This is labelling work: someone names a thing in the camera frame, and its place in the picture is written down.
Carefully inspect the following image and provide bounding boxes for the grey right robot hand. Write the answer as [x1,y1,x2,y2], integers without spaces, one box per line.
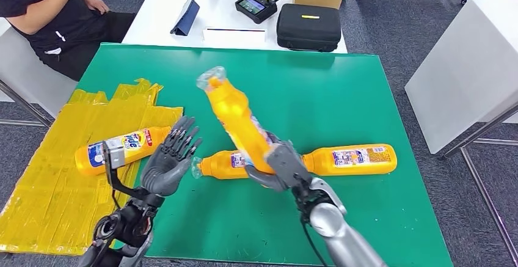
[244,131,303,194]

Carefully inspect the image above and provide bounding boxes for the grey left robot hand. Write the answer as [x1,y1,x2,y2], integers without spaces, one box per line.
[140,115,203,197]

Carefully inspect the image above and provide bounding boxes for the orange detergent bottle clear cap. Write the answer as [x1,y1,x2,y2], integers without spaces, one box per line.
[191,149,276,181]
[299,144,398,177]
[195,65,280,176]
[74,125,173,177]

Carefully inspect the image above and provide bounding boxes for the green table mat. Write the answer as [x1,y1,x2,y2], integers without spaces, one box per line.
[76,42,454,267]

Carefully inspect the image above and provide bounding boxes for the yellow taped plastic sheet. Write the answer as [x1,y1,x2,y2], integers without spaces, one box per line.
[0,78,184,257]

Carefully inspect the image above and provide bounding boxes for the flat white box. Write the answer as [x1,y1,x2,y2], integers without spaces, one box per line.
[202,26,267,50]

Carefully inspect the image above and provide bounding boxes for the white desk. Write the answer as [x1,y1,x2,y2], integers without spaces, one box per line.
[121,0,349,54]

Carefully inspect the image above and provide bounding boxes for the tablet with blue cover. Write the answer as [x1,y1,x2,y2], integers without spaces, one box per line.
[170,0,202,37]

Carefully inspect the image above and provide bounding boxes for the black carrying case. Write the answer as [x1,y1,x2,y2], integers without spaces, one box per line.
[276,3,342,53]

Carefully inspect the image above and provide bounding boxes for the white bench metal legs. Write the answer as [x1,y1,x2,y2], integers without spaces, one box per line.
[0,16,78,128]

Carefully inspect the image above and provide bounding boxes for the black remote controller with antennas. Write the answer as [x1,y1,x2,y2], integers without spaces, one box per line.
[235,0,295,24]

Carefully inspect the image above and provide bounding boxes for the person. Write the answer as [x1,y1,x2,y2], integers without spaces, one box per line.
[0,0,136,82]

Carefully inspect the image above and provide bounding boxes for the white table metal legs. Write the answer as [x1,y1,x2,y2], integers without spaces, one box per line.
[404,0,518,264]

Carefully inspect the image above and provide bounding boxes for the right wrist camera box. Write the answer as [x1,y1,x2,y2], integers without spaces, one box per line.
[264,142,315,190]

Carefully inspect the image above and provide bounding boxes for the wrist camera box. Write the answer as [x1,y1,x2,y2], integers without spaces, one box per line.
[264,142,315,190]
[101,139,127,185]

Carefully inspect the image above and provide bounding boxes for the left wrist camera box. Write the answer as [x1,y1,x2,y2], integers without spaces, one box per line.
[101,139,127,185]

